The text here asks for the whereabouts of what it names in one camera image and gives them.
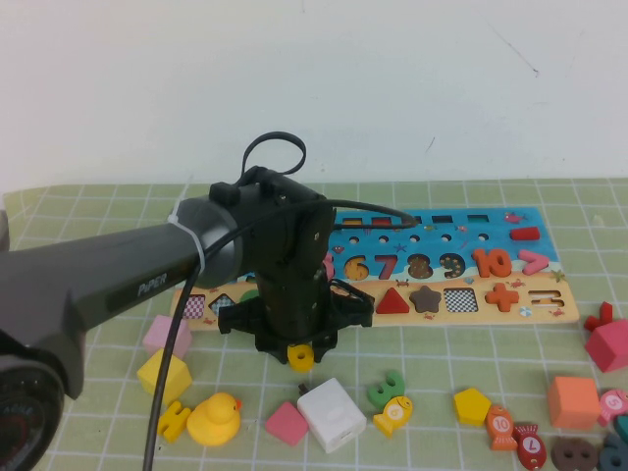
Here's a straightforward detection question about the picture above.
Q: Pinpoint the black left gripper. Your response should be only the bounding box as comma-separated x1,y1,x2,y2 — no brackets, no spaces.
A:
218,264,340,365

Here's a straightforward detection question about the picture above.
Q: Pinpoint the yellow wooden number six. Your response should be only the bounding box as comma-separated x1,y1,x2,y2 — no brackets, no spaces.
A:
287,342,315,373

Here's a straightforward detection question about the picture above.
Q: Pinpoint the pink wooden diamond piece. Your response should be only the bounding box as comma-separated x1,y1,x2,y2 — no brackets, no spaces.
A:
265,400,310,447

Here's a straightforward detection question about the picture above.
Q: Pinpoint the red wooden triangle piece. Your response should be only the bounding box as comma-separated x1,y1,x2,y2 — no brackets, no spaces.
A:
374,287,411,315

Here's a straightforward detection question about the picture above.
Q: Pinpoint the brown wooden star piece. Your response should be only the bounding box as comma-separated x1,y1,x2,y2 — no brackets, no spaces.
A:
409,286,445,314

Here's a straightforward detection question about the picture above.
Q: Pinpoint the yellow H-shaped wooden piece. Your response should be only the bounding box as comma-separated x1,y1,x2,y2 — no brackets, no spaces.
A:
154,400,192,444

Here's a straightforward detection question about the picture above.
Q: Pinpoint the yellow wooden pentagon piece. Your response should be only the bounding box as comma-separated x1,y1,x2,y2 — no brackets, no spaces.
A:
452,388,493,427

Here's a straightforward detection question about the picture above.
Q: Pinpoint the blue wooden number puzzle board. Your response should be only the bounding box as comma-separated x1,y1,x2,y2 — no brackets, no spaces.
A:
170,207,581,331

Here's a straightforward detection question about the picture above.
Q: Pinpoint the red wooden sign piece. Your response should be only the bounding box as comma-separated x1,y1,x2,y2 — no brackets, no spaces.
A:
583,301,615,331

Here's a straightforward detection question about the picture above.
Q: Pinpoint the white charger block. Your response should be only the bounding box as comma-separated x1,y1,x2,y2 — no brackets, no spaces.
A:
295,377,368,454

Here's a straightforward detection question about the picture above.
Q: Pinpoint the green wooden number three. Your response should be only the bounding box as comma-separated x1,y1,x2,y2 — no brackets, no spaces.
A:
367,370,406,411

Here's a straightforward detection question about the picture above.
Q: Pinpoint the yellow rubber duck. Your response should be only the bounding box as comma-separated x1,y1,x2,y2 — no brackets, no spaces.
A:
186,392,244,447

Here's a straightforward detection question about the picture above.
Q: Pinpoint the yellow wooden fish six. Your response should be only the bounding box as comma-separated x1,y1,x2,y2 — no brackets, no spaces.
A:
373,394,414,439

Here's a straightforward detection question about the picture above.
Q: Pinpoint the light pink wooden cube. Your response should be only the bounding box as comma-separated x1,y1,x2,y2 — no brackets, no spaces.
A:
142,314,193,360

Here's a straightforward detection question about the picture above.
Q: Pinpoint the yellow wooden cube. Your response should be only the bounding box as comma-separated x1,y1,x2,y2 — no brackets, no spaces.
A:
136,348,193,406

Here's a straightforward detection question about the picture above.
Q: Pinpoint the green checked tablecloth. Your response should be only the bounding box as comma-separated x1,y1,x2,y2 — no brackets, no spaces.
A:
0,179,628,471

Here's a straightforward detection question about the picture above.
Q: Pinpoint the white zip tie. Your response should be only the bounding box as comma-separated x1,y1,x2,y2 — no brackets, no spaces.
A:
166,210,206,274

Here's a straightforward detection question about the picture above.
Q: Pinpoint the orange wooden number ten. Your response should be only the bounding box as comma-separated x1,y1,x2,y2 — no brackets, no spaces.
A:
471,248,513,280

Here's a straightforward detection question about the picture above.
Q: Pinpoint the orange wooden plus sign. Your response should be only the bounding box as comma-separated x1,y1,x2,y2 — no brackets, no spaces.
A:
484,283,520,313

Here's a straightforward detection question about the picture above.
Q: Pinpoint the orange wooden fish ten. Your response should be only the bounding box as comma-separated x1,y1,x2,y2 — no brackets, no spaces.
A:
485,404,519,451

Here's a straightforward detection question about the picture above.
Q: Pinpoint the red wooden fish seven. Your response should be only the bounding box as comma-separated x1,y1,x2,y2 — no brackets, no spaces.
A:
512,424,547,470

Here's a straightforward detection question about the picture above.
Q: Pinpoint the pink wooden greater-than sign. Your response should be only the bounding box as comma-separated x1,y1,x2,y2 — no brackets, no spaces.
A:
518,249,551,276

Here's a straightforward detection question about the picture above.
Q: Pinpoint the orange wooden cube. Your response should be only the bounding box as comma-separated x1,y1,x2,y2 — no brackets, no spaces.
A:
547,376,602,432

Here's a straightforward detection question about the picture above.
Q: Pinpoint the brown wooden number eight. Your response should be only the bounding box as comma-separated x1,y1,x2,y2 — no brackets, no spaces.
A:
549,438,601,471

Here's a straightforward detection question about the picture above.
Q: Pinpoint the magenta wooden cube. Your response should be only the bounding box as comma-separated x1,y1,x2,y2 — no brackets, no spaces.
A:
584,319,628,374

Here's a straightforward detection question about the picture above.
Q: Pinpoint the pink wooden fish five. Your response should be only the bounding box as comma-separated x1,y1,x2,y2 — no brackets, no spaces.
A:
596,389,628,428

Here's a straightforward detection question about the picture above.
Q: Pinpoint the dark blue wooden number nine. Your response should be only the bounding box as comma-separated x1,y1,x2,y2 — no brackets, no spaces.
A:
597,433,628,471

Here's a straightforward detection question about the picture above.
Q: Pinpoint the long black cable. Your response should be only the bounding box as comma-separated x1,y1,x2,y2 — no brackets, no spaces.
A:
141,198,421,471

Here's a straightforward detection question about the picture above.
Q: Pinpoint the black looped cable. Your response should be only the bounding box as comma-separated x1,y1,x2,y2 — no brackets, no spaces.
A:
240,131,307,185

